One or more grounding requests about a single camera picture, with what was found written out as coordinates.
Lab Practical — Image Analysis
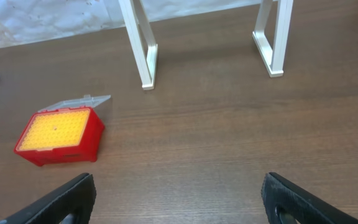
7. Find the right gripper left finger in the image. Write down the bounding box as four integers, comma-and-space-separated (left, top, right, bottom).
0, 172, 98, 224

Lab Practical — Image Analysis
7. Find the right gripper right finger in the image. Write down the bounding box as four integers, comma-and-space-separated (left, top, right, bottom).
260, 172, 358, 224

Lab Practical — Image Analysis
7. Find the red and yellow tip box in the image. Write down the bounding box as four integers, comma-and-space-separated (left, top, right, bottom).
13, 94, 112, 167

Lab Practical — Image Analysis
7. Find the white and blue stand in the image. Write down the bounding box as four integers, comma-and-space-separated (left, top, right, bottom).
117, 0, 295, 91

